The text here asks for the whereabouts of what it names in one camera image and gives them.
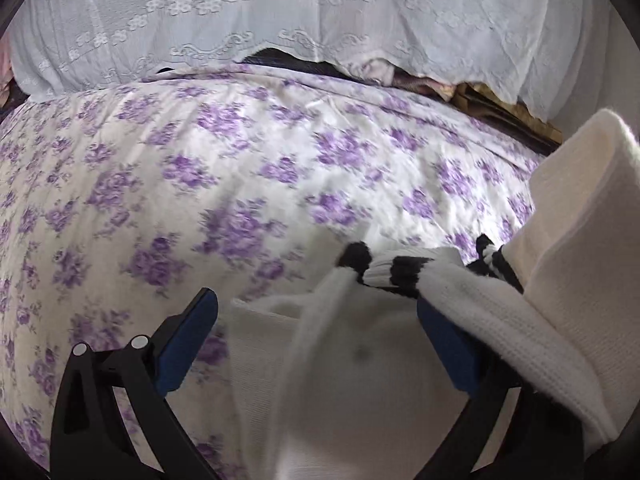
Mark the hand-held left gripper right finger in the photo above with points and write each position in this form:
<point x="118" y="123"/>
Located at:
<point x="447" y="345"/>

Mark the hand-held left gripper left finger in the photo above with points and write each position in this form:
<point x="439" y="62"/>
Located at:
<point x="185" y="345"/>

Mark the white knit sweater black trim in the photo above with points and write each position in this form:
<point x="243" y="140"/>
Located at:
<point x="350" y="385"/>

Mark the purple floral bedsheet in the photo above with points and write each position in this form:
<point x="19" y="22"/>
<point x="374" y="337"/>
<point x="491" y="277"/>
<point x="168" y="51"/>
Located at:
<point x="150" y="185"/>

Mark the tan cloth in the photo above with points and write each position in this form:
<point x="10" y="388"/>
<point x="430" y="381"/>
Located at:
<point x="500" y="110"/>

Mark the pink cloth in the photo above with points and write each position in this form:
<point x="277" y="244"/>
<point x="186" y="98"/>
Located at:
<point x="375" y="70"/>

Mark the dark cloth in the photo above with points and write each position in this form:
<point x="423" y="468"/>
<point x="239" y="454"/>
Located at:
<point x="295" y="62"/>

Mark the white lace cloth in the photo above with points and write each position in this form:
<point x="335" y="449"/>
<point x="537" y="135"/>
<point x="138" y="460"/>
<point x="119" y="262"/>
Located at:
<point x="250" y="10"/>

